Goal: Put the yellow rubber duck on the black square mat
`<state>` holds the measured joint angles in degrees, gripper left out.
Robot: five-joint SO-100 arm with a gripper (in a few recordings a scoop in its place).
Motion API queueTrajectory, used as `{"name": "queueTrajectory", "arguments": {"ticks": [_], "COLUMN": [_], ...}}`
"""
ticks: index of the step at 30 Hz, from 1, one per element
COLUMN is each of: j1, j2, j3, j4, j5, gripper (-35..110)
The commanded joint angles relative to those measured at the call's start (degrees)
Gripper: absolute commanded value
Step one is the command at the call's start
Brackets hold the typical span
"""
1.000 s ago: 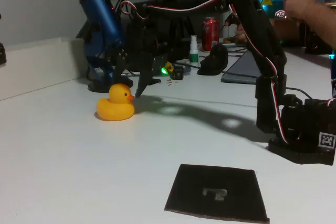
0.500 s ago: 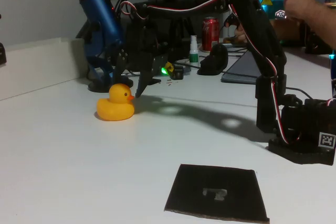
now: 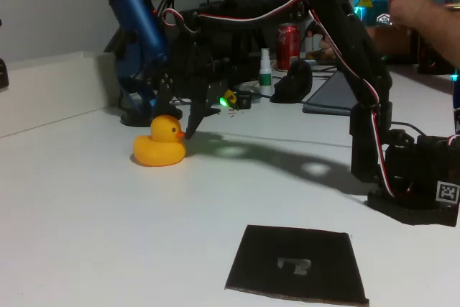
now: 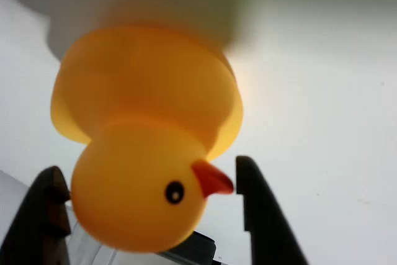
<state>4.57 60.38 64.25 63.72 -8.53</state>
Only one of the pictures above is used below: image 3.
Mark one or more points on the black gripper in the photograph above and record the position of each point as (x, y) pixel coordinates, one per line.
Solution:
(187, 70)

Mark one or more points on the yellow rubber duck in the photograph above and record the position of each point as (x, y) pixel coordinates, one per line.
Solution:
(158, 149)

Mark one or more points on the person's left forearm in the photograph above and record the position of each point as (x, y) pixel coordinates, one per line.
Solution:
(443, 34)

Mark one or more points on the black square mat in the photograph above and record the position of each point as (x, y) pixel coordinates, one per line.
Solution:
(294, 249)

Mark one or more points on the person's right hand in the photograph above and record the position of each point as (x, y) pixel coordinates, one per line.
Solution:
(326, 47)

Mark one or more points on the person's left hand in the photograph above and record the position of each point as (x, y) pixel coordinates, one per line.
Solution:
(409, 5)

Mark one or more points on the small black cube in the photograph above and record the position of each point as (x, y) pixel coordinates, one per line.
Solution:
(245, 101)

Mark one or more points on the black desktop equipment pile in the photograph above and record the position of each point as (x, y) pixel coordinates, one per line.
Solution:
(246, 73)

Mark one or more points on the grey flat pouch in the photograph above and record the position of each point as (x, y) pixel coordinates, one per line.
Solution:
(256, 89)

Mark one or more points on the black tripod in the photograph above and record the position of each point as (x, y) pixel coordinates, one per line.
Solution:
(240, 42)

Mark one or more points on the white spray bottle green label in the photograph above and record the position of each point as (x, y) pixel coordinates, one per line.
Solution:
(266, 80)

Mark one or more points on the blue desktop microphone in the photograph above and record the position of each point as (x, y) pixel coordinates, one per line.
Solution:
(140, 23)

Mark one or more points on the black computer mouse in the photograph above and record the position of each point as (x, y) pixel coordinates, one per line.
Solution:
(293, 86)

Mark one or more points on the red cola can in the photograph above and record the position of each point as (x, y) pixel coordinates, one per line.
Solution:
(287, 44)

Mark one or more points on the white raised ledge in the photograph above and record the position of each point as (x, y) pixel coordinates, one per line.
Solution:
(54, 84)

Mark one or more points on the yellow hand tool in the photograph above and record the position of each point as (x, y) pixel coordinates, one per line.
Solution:
(318, 56)

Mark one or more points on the grey flat tablet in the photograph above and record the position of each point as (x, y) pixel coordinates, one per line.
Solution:
(330, 98)

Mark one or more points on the black oblong case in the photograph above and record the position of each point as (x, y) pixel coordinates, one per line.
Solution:
(3, 75)

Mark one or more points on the glass-sided computer case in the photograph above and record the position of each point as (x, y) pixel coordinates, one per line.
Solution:
(373, 8)

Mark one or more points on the black-white fiducial tag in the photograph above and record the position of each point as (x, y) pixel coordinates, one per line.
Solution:
(448, 192)

